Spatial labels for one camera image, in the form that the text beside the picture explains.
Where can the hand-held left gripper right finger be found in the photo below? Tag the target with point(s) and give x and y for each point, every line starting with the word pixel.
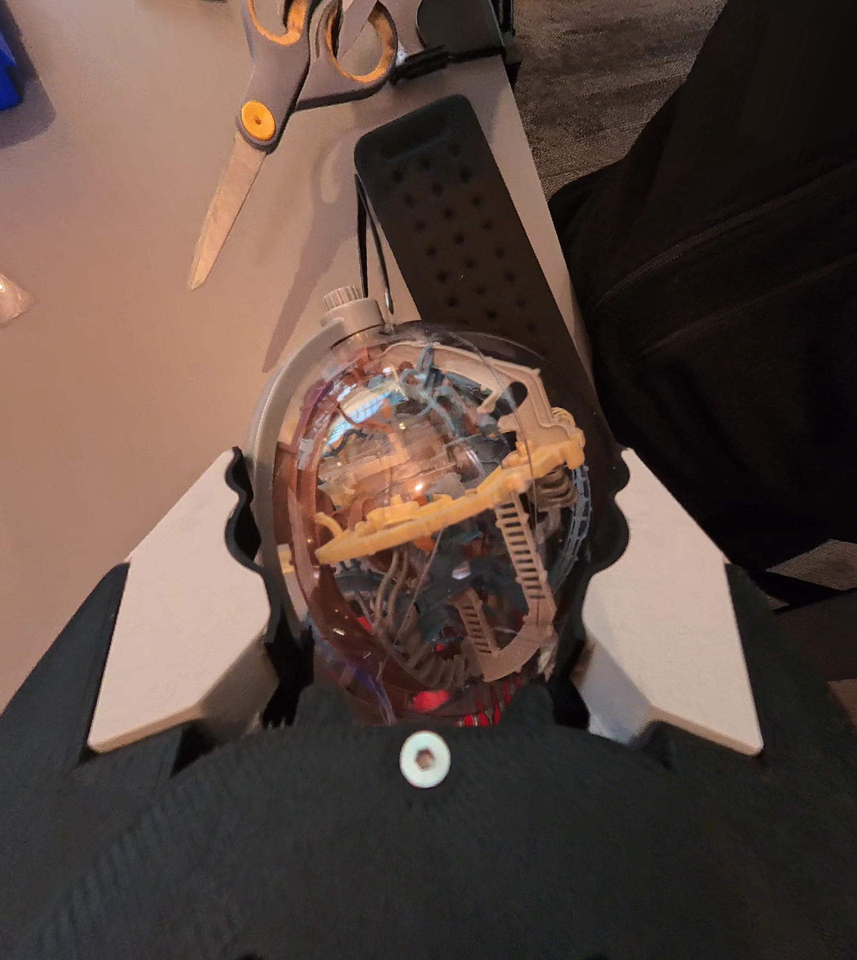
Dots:
pixel 669 630

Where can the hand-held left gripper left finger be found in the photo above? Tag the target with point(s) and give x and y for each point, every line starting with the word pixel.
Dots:
pixel 181 630

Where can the clear maze ball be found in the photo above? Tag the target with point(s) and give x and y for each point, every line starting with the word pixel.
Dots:
pixel 429 510

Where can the black tweezers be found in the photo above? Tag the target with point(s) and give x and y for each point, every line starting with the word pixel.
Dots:
pixel 372 248

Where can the person's black clothing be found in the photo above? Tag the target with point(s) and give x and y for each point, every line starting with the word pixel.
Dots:
pixel 759 270

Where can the black perforated pad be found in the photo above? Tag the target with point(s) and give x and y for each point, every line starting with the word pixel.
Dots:
pixel 466 240

